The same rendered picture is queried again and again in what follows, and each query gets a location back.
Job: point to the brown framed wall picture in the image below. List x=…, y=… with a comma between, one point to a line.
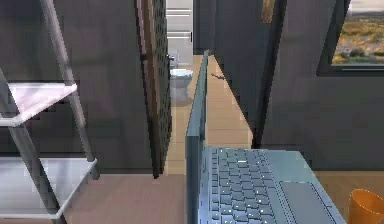
x=267, y=10

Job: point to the grey open laptop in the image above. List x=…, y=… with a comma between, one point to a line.
x=246, y=186

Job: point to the orange bin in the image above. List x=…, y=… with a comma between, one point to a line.
x=365, y=208

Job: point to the white toilet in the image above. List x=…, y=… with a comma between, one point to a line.
x=180, y=83

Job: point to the grey metal shelf unit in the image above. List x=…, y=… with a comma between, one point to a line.
x=36, y=100

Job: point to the black framed window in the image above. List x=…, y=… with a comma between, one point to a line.
x=358, y=36

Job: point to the dark brown room door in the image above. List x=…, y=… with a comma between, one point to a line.
x=156, y=83

